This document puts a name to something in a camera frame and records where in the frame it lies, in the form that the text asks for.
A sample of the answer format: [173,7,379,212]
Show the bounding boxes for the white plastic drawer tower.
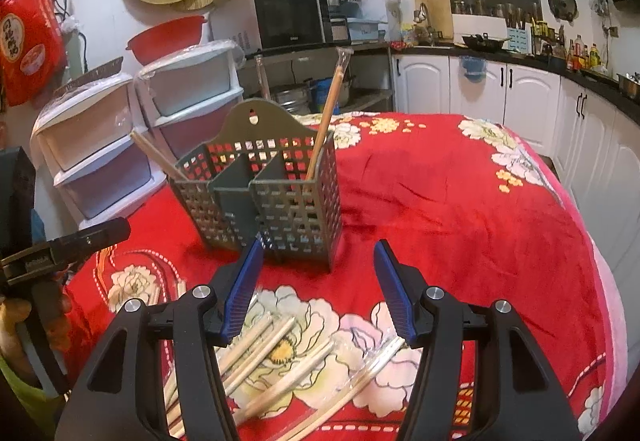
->
[31,72,167,228]
[134,40,247,162]

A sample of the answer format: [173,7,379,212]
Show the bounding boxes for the wooden cutting board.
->
[414,0,455,42]

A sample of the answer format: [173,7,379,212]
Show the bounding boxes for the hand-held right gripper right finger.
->
[372,238,585,441]

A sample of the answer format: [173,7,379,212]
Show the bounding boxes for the red floral blanket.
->
[62,111,628,441]

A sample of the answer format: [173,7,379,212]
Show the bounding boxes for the bare wooden chopsticks pair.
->
[130,130,191,182]

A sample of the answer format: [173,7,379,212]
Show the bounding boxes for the black wok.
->
[461,33,514,54]

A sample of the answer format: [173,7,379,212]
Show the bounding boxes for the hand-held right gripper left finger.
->
[54,237,265,441]

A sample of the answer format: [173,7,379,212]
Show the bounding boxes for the steel stock pot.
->
[272,83,312,114]

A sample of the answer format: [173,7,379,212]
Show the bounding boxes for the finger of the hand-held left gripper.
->
[0,217,132,288]

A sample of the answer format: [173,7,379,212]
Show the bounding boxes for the red plastic basin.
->
[125,16,209,66]

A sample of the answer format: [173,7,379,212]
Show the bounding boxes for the silver microwave oven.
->
[210,0,332,56]

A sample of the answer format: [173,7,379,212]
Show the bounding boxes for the person's left hand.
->
[0,293,75,372]

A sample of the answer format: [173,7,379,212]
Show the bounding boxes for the steel shelf rack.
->
[237,42,396,116]

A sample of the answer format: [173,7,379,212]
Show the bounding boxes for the red shopping bag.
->
[0,0,68,108]

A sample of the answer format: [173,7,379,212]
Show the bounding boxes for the steel pot lid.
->
[547,0,580,22]

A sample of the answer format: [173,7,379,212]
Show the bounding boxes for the row of condiment bottles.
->
[564,35,612,72]

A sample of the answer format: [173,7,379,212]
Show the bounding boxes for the brown wicker basket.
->
[52,56,125,98]

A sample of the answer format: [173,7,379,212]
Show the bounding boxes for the blue plastic bag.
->
[460,55,487,82]

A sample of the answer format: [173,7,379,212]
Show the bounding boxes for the metal chopstick holder box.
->
[167,98,343,274]

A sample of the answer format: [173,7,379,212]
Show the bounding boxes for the blue packet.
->
[309,77,342,114]

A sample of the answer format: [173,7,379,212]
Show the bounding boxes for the white kitchen cabinets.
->
[391,52,640,247]

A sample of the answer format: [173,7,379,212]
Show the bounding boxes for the steel bowl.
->
[617,72,640,100]

